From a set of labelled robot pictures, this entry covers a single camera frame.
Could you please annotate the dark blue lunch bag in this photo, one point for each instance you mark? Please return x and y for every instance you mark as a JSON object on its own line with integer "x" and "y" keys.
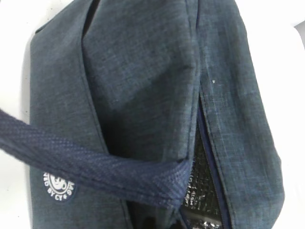
{"x": 146, "y": 114}

